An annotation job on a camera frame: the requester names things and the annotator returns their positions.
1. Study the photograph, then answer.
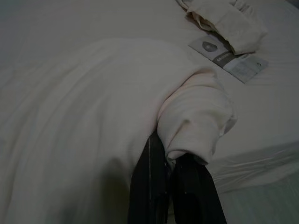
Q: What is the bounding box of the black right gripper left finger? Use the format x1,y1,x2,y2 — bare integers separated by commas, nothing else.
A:
127,132,170,224

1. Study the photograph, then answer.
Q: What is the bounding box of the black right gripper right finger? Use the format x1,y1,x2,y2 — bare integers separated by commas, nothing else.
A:
168,153,227,224

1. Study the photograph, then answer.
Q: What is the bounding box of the large white pillow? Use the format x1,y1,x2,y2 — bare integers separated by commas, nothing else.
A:
0,37,238,224

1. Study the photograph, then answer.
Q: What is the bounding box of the cream crumpled cloth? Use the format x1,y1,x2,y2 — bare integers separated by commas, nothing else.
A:
175,0,269,54

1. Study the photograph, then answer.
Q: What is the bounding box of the white bed mattress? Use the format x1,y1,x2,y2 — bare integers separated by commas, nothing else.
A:
0,0,299,194

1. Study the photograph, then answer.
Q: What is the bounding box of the grey white paper leaflet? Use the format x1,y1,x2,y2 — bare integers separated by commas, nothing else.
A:
188,31,270,84

